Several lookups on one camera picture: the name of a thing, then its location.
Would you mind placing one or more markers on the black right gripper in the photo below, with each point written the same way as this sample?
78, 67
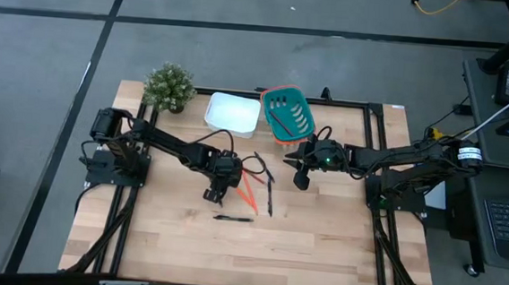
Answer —
325, 154

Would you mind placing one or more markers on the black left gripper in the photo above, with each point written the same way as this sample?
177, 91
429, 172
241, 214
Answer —
228, 167

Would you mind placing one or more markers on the black retractable pen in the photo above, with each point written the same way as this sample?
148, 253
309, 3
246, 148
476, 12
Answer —
233, 218
270, 202
265, 168

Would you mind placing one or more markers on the dark brown pencil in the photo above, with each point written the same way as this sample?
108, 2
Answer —
282, 124

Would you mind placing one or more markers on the teal basket orange rim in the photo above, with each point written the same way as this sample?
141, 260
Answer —
299, 105

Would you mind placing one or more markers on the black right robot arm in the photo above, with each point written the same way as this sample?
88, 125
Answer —
405, 164

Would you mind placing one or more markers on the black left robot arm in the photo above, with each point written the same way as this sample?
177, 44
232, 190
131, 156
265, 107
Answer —
169, 143

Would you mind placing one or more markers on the white plastic bin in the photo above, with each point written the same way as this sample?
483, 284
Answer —
231, 114

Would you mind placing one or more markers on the potted green plant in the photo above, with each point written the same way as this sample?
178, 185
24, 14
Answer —
169, 87

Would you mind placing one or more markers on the black desk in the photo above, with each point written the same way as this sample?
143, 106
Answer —
481, 109

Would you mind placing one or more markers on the white rod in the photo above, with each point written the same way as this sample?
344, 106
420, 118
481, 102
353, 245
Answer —
504, 109

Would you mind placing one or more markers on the black aluminium table frame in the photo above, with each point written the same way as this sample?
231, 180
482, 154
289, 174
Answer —
351, 104

